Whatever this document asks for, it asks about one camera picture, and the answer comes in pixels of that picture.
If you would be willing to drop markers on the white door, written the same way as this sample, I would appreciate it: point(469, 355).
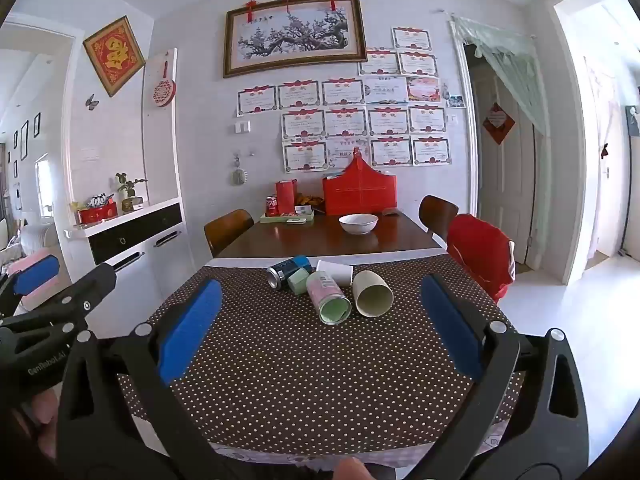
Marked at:
point(502, 185)

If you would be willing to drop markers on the red and gold framed picture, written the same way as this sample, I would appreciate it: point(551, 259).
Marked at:
point(114, 55)

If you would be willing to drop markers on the green tray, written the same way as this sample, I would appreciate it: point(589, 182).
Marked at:
point(280, 219)

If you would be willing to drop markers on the framed blossom painting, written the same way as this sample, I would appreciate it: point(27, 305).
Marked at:
point(295, 35)

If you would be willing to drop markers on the green lace curtain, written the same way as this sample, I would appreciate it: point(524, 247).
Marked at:
point(500, 55)

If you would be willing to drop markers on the group of wall certificates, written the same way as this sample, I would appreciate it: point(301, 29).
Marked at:
point(345, 122)

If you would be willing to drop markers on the round red hanging ornament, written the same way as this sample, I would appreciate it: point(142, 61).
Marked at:
point(163, 91)

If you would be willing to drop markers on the brown dotted tablecloth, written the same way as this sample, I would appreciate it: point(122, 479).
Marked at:
point(300, 375)

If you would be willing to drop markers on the plate of snacks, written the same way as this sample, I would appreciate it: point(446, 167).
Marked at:
point(307, 199)

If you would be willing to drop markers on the white light switch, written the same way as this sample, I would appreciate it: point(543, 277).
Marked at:
point(242, 127)

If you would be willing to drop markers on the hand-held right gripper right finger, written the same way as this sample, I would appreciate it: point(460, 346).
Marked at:
point(450, 325)

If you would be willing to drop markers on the small potted plant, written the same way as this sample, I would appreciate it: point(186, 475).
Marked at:
point(127, 190)

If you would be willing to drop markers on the beige paper cup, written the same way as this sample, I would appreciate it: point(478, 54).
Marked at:
point(371, 296)

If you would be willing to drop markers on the butterfly wall decoration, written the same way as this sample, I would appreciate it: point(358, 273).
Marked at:
point(91, 101)

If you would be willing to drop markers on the red gift box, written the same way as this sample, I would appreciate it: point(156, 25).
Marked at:
point(359, 192)

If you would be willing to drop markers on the white bowl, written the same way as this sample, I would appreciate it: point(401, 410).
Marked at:
point(358, 223)

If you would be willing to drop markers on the red cloth chair cover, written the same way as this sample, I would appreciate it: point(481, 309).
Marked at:
point(480, 255)

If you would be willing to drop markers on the blue metal cup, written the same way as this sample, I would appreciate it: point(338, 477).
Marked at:
point(286, 270)

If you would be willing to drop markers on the small wall photo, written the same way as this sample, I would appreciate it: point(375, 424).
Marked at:
point(456, 101)

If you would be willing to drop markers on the dark wooden table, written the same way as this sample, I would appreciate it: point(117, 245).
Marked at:
point(325, 239)

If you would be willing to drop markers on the small red box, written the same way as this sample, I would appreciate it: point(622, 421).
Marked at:
point(286, 196)

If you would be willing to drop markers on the red diamond door decoration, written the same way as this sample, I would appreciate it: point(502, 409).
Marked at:
point(498, 123)

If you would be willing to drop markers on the person's left hand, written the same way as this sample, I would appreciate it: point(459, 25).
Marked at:
point(44, 410)

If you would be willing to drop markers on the red soda can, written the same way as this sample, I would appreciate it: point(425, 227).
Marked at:
point(271, 206)

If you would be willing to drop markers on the pink and green paper cup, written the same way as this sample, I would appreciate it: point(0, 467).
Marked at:
point(327, 297)

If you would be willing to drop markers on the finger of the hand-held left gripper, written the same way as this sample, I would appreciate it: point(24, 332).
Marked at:
point(35, 268)
point(95, 282)

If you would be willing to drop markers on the hanging grey pouch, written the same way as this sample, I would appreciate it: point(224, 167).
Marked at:
point(236, 176)

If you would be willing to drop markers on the person's right hand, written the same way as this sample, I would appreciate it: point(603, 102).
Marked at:
point(352, 470)

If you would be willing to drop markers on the red tin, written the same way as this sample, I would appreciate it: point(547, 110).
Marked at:
point(97, 214)

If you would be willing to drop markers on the wooden chair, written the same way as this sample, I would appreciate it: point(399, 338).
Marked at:
point(437, 215)
point(227, 230)

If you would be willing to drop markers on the light green cup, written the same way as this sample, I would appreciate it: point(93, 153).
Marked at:
point(300, 281)

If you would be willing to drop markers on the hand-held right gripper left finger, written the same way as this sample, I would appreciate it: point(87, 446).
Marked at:
point(192, 330)

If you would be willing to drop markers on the striped figurine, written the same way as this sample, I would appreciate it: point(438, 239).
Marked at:
point(101, 200)

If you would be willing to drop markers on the small black picture frame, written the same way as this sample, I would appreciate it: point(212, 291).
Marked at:
point(36, 125)
point(23, 134)

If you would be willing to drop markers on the white paper cup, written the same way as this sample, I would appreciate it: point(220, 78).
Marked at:
point(336, 271)

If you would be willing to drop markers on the white cabinet with black drawer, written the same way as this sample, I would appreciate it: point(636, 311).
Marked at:
point(135, 232)

